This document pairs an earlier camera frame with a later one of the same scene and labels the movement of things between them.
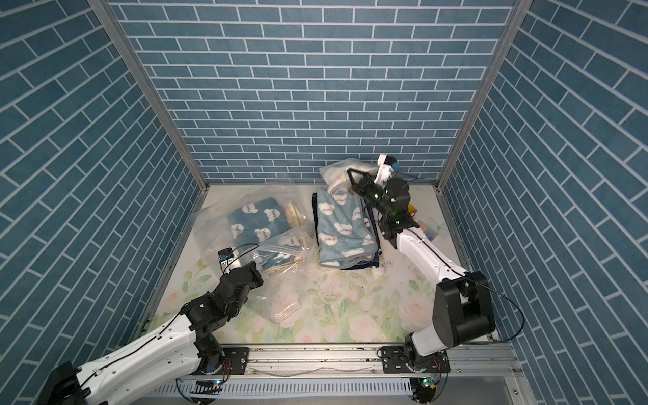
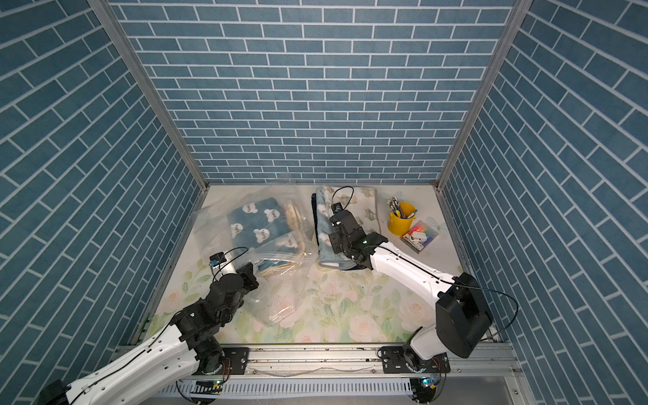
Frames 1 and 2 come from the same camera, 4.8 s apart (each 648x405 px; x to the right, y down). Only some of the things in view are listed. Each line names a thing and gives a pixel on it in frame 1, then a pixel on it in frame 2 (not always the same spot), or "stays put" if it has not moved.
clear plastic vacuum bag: (272, 226) stays put
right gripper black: (364, 186) to (334, 242)
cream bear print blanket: (337, 178) to (360, 202)
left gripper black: (254, 274) stays put
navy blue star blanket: (372, 264) stays put
